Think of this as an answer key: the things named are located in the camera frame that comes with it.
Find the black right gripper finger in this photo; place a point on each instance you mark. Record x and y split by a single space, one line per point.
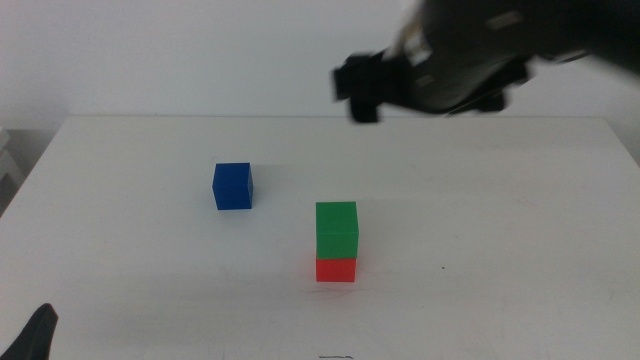
365 111
491 102

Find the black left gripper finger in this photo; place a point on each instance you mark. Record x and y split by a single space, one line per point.
32 335

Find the green cube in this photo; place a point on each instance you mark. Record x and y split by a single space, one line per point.
336 230

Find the blue cube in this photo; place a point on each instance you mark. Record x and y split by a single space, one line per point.
232 187

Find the red cube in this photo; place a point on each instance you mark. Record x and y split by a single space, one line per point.
335 270

